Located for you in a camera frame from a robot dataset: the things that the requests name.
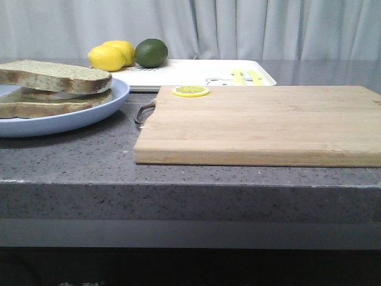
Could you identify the bread slice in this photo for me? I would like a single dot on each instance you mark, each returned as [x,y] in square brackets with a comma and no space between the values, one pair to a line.
[55,77]
[15,105]

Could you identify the green lime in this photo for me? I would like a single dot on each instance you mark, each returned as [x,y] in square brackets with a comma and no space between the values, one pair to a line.
[151,53]

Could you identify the fried egg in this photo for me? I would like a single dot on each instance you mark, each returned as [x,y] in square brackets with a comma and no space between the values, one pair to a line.
[48,95]

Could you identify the white curtain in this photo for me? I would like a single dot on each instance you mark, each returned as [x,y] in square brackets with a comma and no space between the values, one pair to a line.
[245,30]

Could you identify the wooden cutting board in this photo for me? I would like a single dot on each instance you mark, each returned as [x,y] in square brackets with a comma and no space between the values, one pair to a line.
[313,126]

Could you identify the rear yellow lemon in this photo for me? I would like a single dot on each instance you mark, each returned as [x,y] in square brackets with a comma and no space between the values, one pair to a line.
[126,48]

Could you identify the white rectangular tray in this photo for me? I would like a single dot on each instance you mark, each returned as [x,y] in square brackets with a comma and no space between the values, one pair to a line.
[193,72]

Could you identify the front yellow lemon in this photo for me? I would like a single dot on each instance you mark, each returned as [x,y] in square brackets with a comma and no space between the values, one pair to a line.
[107,58]

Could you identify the light blue plate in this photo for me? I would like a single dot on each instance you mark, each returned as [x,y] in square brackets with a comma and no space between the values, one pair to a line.
[13,128]

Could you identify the yellow lemon slice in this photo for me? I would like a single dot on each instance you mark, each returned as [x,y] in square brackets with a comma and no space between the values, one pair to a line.
[190,91]

